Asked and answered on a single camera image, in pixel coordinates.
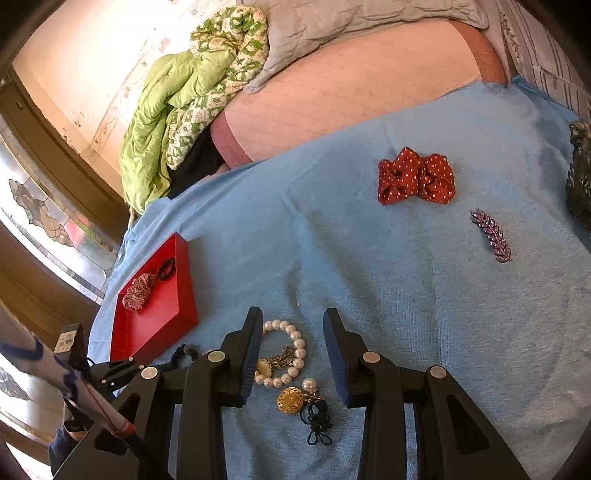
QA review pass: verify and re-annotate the green quilted comforter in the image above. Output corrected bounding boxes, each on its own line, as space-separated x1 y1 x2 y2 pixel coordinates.
119 5 270 214

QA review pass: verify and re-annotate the red polka dot scrunchie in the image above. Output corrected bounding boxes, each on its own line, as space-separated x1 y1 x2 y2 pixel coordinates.
377 147 456 205

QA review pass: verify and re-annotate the pink mattress sheet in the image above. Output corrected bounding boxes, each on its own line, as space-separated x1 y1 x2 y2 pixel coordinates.
211 19 508 168

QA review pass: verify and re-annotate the red white checkered scrunchie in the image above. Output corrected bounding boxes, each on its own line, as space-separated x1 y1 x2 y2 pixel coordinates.
121 273 156 311

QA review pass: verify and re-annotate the light blue blanket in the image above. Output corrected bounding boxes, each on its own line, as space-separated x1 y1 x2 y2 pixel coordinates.
89 80 590 479

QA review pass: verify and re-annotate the black knotted cord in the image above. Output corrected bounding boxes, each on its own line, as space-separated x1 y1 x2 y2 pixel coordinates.
299 399 335 446

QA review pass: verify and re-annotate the red shallow tray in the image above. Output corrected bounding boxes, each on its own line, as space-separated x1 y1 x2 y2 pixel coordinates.
109 233 198 364

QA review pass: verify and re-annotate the white pearl bracelet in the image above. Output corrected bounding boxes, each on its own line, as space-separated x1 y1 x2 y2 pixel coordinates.
253 319 308 388

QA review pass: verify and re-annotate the stained glass wooden door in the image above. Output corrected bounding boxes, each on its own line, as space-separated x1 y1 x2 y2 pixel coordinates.
0 68 130 462

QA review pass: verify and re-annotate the gold round brooch with pearl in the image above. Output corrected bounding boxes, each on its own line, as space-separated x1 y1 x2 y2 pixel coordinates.
276 377 325 415

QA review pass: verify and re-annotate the grey pillow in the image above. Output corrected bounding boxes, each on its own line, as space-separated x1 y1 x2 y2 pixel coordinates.
242 0 489 94

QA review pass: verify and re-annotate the striped bed pillow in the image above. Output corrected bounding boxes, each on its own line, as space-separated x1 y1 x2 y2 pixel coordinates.
496 0 590 122

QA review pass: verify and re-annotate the purple leaf hair clip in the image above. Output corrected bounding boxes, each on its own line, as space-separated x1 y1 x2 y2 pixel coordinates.
470 209 512 263

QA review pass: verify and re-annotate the dark ornate figurine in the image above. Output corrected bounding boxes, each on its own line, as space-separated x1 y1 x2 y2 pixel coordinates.
566 120 591 230

